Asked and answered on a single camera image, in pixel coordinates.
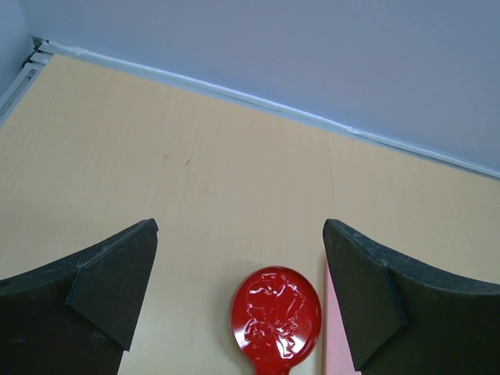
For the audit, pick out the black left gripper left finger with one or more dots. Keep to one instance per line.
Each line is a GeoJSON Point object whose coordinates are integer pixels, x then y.
{"type": "Point", "coordinates": [78, 314]}

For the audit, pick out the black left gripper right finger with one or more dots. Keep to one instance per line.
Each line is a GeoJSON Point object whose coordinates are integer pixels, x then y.
{"type": "Point", "coordinates": [402, 316]}

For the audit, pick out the red embossed tin lid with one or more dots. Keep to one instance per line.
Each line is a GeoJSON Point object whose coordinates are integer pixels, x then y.
{"type": "Point", "coordinates": [276, 319]}

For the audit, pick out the pink plastic tray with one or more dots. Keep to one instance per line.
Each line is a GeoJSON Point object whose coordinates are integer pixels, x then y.
{"type": "Point", "coordinates": [337, 358]}

